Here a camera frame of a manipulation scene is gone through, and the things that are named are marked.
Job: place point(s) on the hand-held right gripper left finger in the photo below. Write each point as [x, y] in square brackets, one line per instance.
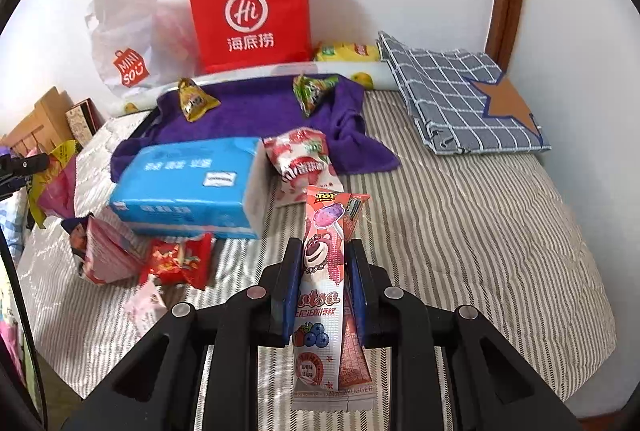
[287, 293]

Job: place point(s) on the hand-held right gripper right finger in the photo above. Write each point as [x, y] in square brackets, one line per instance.
[356, 293]

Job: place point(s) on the pink bear snack stick packet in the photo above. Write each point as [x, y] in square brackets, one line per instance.
[320, 256]

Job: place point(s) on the red snack stick packet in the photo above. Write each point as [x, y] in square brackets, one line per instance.
[353, 361]

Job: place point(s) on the pale pink snack packet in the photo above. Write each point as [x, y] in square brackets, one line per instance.
[145, 308]

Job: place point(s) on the red white strawberry snack bag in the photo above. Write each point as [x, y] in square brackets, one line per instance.
[300, 166]

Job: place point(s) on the blue tissue pack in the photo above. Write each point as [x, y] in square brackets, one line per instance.
[185, 188]

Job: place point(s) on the large pink snack bag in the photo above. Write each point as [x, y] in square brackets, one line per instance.
[107, 251]

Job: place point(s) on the purple towel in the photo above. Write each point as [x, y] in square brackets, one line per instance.
[250, 111]

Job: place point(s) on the green triangular snack packet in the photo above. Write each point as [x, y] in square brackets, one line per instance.
[312, 93]

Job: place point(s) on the yellow brown triangular snack packet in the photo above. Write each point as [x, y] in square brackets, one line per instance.
[196, 101]

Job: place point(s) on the white fruit print bolster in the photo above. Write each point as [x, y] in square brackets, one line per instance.
[370, 78]

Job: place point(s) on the grey plaid star cloth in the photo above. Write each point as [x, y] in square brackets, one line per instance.
[460, 96]

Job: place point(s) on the yellow green packet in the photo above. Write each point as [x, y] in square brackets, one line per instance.
[345, 52]

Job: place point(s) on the yellow pink snack bag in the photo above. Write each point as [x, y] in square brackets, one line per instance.
[50, 181]

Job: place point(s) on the patterned box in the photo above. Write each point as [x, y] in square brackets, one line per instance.
[82, 121]

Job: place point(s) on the black tripod stand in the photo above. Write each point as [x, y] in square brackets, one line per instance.
[20, 166]

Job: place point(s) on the white plastic bag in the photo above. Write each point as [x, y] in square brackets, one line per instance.
[122, 36]

